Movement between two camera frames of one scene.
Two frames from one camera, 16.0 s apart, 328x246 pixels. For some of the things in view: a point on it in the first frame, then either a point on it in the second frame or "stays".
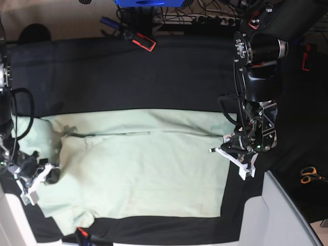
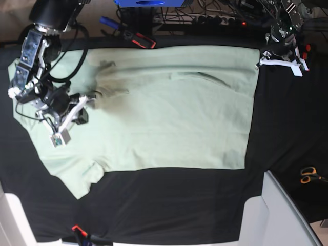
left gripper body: [28, 167] -> [56, 101]
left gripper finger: [25, 199] -> [62, 136]
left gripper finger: [42, 175] -> [82, 117]
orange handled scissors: [310, 173] stays
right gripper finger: [243, 169] -> [264, 61]
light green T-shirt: [119, 163] -> [165, 107]
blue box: [149, 3] stays
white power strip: [197, 19] stays
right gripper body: [233, 143] -> [280, 50]
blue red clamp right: [305, 65] stays
